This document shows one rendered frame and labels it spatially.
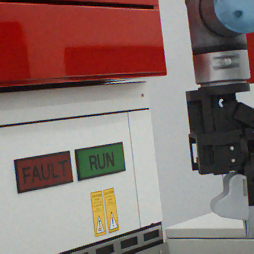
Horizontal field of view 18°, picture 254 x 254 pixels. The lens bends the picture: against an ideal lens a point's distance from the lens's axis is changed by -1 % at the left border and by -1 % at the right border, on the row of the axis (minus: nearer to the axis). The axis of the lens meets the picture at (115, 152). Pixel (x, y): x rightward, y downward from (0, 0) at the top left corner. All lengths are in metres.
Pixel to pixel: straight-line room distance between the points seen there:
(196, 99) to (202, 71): 0.04
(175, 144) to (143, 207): 2.74
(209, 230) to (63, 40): 0.42
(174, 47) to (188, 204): 0.82
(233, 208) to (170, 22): 3.13
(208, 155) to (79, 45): 0.26
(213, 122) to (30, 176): 0.27
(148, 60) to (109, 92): 0.08
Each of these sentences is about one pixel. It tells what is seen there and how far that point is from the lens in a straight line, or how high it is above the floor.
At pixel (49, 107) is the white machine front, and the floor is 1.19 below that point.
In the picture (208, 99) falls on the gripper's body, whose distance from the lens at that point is 1.06.
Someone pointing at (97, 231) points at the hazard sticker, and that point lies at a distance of 1.24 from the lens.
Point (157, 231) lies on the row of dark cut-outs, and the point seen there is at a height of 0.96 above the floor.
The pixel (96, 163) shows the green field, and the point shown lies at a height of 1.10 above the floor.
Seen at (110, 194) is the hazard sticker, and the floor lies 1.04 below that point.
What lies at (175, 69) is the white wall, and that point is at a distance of 4.14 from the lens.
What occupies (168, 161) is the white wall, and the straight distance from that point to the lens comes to 4.01.
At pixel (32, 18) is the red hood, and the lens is 1.10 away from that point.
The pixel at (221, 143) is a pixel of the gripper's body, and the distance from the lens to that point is 1.05.
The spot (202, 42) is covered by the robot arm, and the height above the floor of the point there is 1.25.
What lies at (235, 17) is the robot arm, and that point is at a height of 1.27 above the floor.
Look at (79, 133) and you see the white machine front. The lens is 1.22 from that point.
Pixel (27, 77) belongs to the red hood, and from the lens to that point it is 1.08.
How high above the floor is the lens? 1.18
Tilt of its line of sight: 3 degrees down
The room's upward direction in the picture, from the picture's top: 6 degrees counter-clockwise
